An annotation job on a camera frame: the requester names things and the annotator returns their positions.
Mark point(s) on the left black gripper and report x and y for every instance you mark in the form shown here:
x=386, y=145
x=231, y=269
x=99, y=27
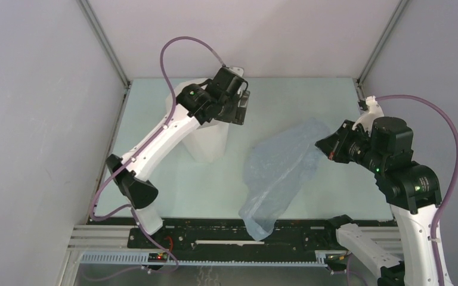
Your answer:
x=237, y=114

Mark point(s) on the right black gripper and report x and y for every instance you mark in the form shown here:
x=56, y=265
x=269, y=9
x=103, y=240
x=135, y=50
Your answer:
x=332, y=145

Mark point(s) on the white translucent trash bin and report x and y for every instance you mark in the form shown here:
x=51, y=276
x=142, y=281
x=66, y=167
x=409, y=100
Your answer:
x=206, y=142

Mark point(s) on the blue plastic trash bag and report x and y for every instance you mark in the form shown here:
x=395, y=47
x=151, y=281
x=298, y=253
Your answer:
x=275, y=171

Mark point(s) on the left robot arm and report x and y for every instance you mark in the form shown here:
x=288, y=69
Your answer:
x=198, y=114

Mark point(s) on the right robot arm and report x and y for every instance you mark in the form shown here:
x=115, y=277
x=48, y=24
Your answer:
x=411, y=189

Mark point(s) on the small lit circuit board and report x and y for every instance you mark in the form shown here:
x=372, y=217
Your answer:
x=157, y=257

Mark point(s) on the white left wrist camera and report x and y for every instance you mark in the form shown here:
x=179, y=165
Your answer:
x=237, y=70

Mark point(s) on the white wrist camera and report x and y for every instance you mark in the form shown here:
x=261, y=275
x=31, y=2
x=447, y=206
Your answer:
x=373, y=112
x=237, y=70

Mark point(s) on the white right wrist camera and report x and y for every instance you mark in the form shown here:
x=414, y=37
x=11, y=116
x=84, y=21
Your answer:
x=373, y=112

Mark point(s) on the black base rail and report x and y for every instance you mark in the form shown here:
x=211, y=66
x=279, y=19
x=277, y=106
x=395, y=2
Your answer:
x=225, y=239

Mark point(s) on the white slotted cable duct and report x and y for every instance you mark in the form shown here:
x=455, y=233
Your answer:
x=320, y=259

